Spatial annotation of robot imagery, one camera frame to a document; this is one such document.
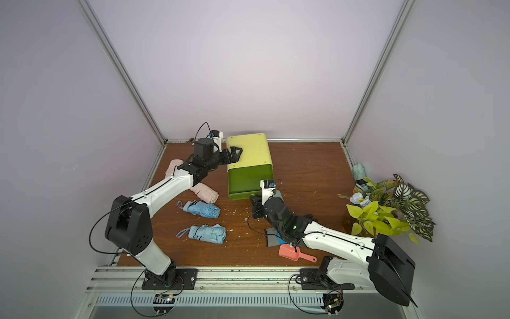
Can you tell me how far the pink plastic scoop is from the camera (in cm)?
77

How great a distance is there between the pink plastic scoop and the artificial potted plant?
234 mm

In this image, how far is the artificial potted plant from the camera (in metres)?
0.64
